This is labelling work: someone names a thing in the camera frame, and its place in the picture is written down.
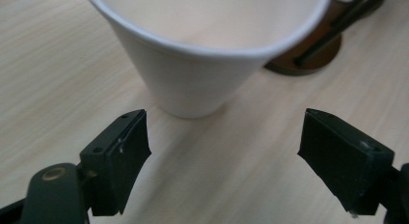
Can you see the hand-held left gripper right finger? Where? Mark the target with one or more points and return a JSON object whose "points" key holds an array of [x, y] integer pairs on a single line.
{"points": [[344, 159]]}

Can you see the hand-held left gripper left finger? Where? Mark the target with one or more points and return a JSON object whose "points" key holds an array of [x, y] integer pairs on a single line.
{"points": [[119, 166]]}

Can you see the dark brown double cup holder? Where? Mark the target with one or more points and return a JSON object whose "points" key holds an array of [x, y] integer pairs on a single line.
{"points": [[318, 56]]}

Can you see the white paper cup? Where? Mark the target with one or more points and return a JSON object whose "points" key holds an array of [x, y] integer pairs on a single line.
{"points": [[186, 82]]}

